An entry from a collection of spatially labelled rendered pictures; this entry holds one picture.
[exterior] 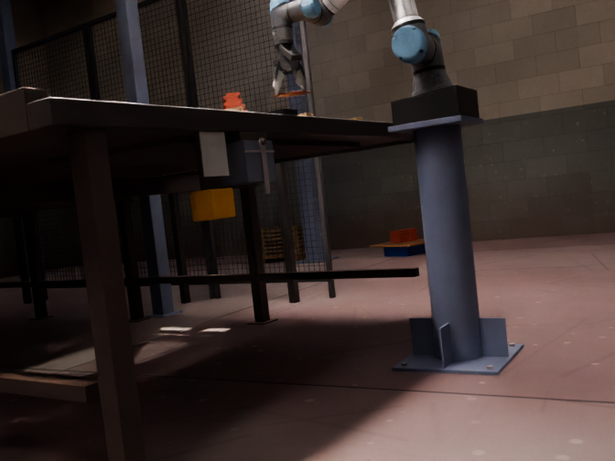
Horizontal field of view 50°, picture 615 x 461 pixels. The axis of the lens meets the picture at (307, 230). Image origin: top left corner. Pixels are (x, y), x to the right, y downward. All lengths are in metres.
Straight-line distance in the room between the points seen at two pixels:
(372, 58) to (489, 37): 1.31
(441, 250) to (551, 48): 4.91
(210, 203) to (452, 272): 1.01
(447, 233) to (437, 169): 0.23
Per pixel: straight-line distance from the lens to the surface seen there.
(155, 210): 4.33
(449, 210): 2.39
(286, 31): 2.59
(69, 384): 1.72
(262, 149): 1.93
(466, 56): 7.33
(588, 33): 7.10
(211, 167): 1.80
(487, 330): 2.50
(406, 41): 2.33
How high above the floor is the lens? 0.65
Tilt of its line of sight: 3 degrees down
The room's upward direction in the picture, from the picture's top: 6 degrees counter-clockwise
